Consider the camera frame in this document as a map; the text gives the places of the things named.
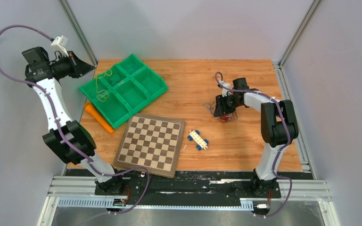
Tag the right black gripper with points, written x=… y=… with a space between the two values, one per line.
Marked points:
x=221 y=108

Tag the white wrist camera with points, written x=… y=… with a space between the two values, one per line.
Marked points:
x=59 y=44
x=226 y=88

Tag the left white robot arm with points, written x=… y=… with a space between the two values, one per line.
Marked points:
x=66 y=137

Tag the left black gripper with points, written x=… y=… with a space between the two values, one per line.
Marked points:
x=78 y=68

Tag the orange cylinder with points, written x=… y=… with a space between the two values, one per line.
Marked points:
x=91 y=109

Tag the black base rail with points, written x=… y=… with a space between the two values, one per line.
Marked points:
x=188 y=187

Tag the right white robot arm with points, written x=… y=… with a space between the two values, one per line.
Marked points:
x=278 y=127

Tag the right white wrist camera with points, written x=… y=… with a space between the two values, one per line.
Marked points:
x=226 y=88

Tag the green compartment tray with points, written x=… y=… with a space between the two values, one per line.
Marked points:
x=124 y=89

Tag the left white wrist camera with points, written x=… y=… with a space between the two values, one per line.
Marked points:
x=59 y=44

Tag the white blue toy car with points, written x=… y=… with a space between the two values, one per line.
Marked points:
x=201 y=144

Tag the wooden chessboard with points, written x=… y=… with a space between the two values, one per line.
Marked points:
x=152 y=142

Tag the grey slotted cable duct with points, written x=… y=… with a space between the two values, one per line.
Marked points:
x=116 y=203

